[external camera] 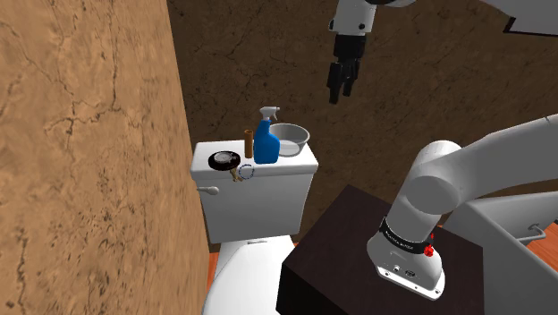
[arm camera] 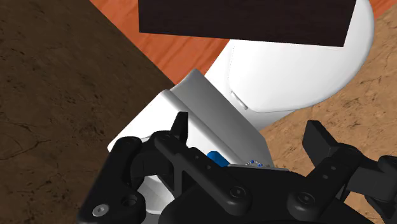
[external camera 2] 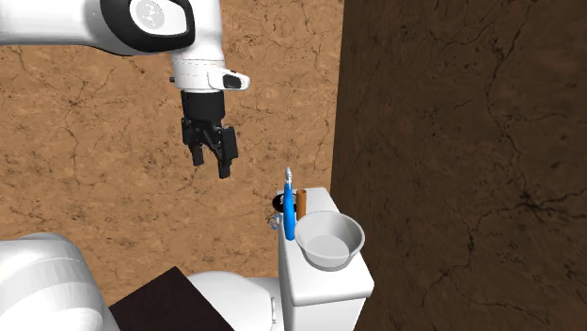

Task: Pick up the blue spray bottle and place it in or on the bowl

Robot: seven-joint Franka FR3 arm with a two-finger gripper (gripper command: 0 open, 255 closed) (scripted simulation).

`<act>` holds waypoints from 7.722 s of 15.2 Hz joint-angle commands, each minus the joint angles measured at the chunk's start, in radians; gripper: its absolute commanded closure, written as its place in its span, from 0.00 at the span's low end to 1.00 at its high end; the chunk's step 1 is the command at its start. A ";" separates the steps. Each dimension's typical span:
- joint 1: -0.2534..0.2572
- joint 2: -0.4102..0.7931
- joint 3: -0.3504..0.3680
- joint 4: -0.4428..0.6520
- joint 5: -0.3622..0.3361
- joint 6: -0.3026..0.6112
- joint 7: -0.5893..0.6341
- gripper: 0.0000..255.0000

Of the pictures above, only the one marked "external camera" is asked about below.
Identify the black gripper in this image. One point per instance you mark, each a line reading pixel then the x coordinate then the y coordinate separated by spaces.
pixel 349 47

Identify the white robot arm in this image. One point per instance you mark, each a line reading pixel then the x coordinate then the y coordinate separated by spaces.
pixel 440 183

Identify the grey bowl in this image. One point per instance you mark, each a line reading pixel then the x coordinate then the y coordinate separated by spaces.
pixel 293 136

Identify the blue spray bottle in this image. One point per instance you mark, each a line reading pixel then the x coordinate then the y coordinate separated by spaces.
pixel 265 146

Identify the brown cylinder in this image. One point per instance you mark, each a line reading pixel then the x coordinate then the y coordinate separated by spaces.
pixel 249 144

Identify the black round watch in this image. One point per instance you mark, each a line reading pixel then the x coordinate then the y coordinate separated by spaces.
pixel 223 160

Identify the white toilet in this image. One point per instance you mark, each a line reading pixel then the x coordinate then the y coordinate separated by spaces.
pixel 257 205

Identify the dark robot stand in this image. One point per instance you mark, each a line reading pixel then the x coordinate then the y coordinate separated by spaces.
pixel 335 261

